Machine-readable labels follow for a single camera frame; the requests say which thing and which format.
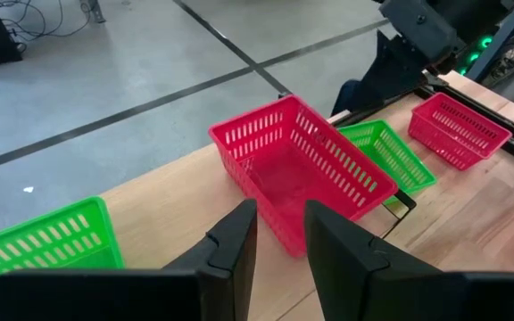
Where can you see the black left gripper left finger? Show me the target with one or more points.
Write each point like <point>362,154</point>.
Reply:
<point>221,276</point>

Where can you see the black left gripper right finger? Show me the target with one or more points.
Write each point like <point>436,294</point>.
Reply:
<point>350,276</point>

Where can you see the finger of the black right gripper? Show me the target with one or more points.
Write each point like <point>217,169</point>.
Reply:
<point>395,71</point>

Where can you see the green plastic slotted basket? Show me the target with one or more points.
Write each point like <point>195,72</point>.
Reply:
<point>395,151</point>
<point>38,241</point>

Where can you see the red plastic slotted basket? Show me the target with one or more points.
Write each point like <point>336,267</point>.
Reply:
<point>292,169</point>
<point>458,129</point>

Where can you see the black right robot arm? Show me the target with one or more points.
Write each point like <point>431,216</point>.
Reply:
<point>475,18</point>

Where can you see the blue rounded object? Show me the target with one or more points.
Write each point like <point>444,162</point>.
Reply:
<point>346,96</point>

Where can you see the small white scrap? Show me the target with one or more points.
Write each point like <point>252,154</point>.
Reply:
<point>28,189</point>

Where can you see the grey metal stand foot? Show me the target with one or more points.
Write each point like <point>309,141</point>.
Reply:
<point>96,13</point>

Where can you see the blue metal frame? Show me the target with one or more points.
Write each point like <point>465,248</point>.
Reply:
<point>498,40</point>

